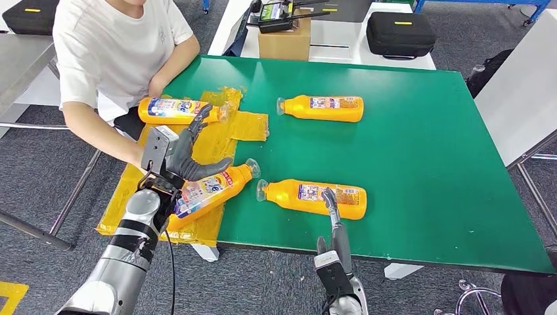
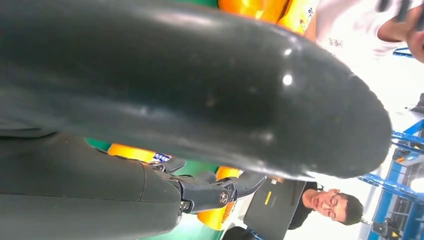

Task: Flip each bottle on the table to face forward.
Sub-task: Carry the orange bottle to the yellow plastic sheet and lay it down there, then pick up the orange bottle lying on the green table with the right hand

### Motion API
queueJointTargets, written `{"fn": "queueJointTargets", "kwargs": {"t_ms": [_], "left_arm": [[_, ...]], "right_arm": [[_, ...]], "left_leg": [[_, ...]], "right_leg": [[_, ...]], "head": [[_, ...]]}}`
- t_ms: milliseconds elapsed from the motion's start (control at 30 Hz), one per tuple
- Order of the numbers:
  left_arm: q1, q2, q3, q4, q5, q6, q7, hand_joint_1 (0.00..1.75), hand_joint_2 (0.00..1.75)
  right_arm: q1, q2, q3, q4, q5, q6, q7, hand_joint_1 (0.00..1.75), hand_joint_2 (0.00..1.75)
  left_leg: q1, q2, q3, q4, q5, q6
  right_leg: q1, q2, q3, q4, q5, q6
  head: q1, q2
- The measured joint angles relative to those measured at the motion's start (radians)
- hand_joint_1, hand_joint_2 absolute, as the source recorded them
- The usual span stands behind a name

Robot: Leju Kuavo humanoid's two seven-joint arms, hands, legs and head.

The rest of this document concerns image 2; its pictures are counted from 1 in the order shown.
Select person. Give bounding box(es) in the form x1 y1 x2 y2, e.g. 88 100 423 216
303 0 424 64
288 181 365 231

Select blue metal rack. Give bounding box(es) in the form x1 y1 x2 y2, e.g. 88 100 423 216
357 47 424 240

